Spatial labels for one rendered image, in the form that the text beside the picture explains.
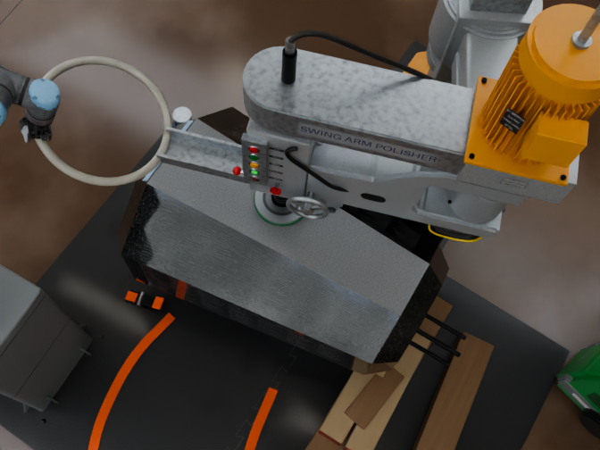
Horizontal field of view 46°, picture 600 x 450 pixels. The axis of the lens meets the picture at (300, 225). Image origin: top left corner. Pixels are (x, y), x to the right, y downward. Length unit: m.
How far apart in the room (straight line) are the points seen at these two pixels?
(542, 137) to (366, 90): 0.53
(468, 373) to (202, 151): 1.68
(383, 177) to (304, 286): 0.70
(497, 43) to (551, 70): 0.83
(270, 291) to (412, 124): 1.08
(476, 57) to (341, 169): 0.59
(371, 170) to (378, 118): 0.29
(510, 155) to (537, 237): 1.97
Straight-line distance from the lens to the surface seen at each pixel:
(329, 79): 2.02
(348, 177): 2.22
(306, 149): 2.10
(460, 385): 3.44
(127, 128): 4.00
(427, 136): 1.97
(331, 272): 2.68
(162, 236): 2.89
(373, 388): 3.22
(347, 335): 2.76
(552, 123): 1.76
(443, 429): 3.39
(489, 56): 2.44
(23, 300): 2.81
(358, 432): 3.20
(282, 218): 2.69
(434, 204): 2.38
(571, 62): 1.69
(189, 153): 2.60
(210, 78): 4.11
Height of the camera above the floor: 3.41
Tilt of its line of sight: 68 degrees down
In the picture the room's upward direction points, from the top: 7 degrees clockwise
